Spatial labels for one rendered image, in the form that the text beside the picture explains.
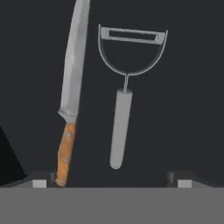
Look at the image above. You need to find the knife with wooden handle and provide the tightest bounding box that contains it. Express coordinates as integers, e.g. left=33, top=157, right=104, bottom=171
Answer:
left=54, top=0, right=91, bottom=188

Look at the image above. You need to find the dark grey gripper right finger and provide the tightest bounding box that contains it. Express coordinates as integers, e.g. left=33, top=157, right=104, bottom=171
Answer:
left=166, top=170, right=217, bottom=189

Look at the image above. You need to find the grey metal peeler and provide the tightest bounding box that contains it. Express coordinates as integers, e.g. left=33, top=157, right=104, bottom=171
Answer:
left=97, top=24, right=169, bottom=171

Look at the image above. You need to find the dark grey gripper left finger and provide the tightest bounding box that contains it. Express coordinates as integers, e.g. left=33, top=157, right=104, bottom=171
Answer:
left=0, top=170, right=57, bottom=189

